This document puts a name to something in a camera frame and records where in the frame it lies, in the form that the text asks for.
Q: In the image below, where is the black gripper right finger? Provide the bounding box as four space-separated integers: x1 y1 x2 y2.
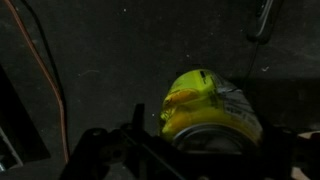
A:
256 116 320 180

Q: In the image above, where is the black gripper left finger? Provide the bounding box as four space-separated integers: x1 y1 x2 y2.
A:
59 103 188 180

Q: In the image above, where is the yellow soda can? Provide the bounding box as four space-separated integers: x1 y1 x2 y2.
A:
159 69 263 154

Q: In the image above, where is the large black desk mat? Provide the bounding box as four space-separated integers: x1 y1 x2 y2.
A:
0 0 320 180

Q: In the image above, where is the black gooseneck desk lamp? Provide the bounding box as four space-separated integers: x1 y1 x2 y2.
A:
241 0 284 88

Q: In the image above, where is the red brown cable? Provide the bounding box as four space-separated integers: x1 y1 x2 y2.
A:
3 0 70 164

